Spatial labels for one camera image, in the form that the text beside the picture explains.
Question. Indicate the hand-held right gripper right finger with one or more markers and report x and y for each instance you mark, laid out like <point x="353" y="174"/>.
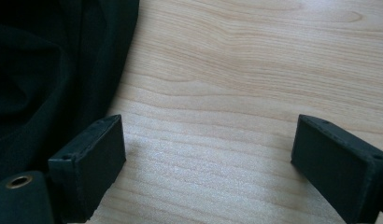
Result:
<point x="336" y="168"/>

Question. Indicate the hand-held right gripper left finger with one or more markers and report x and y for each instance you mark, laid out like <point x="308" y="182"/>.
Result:
<point x="87" y="168"/>

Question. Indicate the black pants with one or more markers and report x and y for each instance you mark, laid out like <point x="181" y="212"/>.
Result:
<point x="40" y="77"/>

